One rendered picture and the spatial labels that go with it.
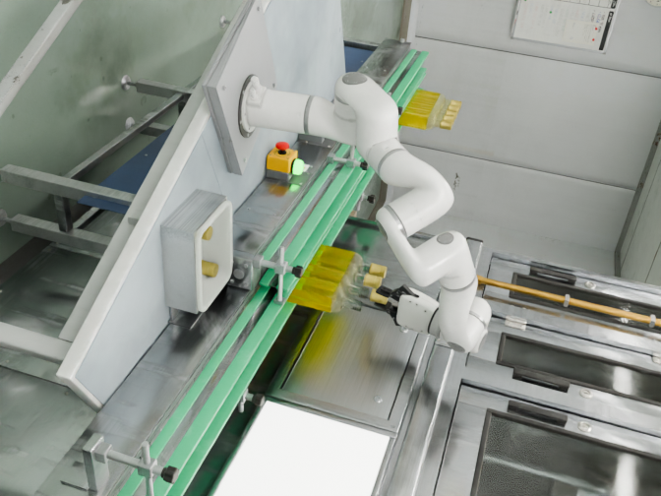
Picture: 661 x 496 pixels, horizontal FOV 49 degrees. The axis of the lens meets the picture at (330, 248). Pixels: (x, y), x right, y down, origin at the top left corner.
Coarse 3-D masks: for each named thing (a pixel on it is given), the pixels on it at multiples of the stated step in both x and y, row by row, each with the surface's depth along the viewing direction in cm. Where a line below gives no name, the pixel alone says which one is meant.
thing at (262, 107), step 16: (256, 80) 172; (256, 96) 174; (272, 96) 175; (288, 96) 174; (304, 96) 174; (256, 112) 175; (272, 112) 174; (288, 112) 173; (304, 112) 173; (272, 128) 178; (288, 128) 176
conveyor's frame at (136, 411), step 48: (384, 48) 313; (336, 144) 234; (288, 192) 206; (240, 240) 184; (240, 288) 183; (192, 336) 167; (144, 384) 154; (96, 432) 142; (144, 432) 143; (48, 480) 132
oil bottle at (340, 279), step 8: (304, 272) 196; (312, 272) 196; (320, 272) 197; (328, 272) 197; (336, 272) 197; (320, 280) 194; (328, 280) 194; (336, 280) 194; (344, 280) 194; (344, 288) 193
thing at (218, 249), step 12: (228, 204) 165; (216, 216) 160; (228, 216) 168; (204, 228) 155; (216, 228) 171; (228, 228) 170; (204, 240) 174; (216, 240) 173; (228, 240) 172; (204, 252) 176; (216, 252) 175; (228, 252) 174; (228, 264) 176; (204, 276) 175; (216, 276) 176; (228, 276) 177; (204, 288) 171; (216, 288) 172; (204, 300) 168
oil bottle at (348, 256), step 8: (320, 248) 206; (328, 248) 207; (336, 248) 207; (328, 256) 204; (336, 256) 204; (344, 256) 204; (352, 256) 204; (360, 256) 205; (360, 264) 204; (360, 272) 205
